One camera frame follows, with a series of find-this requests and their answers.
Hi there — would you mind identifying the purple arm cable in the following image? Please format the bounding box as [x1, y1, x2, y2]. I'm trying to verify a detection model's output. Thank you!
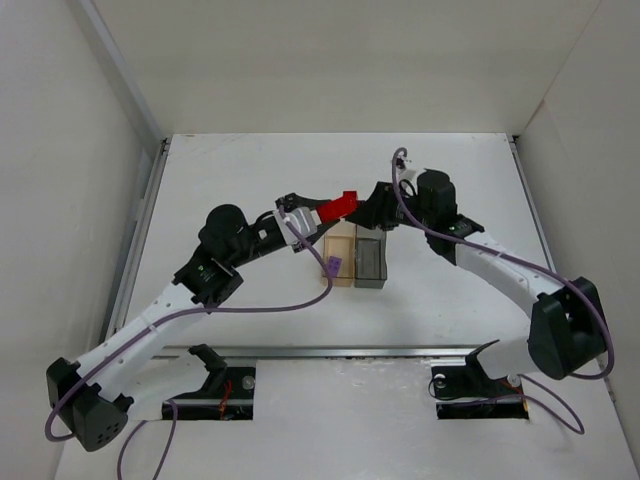
[390, 146, 615, 435]
[45, 209, 335, 480]

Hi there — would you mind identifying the wooden tray container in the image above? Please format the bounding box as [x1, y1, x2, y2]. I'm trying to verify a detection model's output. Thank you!
[323, 222, 356, 288]

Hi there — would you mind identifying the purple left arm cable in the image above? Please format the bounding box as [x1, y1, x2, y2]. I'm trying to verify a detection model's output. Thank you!
[45, 209, 335, 480]

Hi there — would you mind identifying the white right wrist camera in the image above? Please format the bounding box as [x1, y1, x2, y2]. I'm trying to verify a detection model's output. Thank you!
[392, 155, 416, 183]

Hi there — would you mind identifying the aluminium rail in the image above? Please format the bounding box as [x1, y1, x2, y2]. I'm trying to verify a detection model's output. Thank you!
[98, 138, 171, 343]
[507, 135, 557, 273]
[102, 342, 584, 361]

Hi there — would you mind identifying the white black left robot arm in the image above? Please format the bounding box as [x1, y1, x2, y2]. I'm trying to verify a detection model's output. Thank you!
[44, 193, 340, 452]

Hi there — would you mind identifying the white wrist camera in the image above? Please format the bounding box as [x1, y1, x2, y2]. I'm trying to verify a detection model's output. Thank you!
[392, 155, 416, 183]
[273, 207, 318, 253]

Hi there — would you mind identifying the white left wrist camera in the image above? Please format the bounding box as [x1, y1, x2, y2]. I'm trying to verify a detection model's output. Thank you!
[273, 207, 318, 253]

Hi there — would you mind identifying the aluminium rail left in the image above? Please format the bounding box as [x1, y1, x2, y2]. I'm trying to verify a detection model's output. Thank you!
[98, 138, 171, 343]

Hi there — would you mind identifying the aluminium rail front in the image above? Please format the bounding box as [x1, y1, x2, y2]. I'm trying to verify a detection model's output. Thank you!
[102, 342, 584, 361]

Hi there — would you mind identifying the grey plastic container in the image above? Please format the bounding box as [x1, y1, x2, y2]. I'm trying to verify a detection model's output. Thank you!
[354, 226, 388, 290]

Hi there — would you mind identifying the aluminium rail right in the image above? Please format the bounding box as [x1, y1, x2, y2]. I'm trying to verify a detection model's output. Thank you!
[507, 135, 557, 273]

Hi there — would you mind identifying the purple lego brick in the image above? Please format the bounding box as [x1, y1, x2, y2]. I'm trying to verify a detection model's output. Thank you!
[326, 256, 342, 278]

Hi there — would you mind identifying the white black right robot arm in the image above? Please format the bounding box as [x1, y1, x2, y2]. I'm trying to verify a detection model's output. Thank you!
[346, 170, 612, 380]

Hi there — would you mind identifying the red lego brick assembly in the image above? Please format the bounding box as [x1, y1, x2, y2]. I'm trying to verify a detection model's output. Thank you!
[316, 190, 358, 223]

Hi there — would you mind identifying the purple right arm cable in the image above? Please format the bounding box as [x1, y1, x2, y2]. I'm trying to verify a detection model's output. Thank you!
[390, 146, 615, 435]

